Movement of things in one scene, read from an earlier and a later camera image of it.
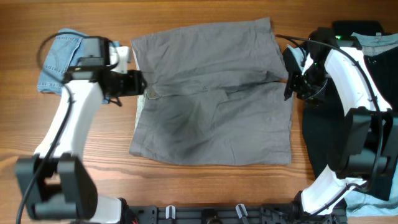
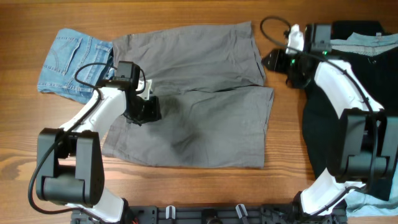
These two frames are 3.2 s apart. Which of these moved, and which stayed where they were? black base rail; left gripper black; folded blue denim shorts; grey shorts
Moved: left gripper black; grey shorts
Stayed: black base rail; folded blue denim shorts
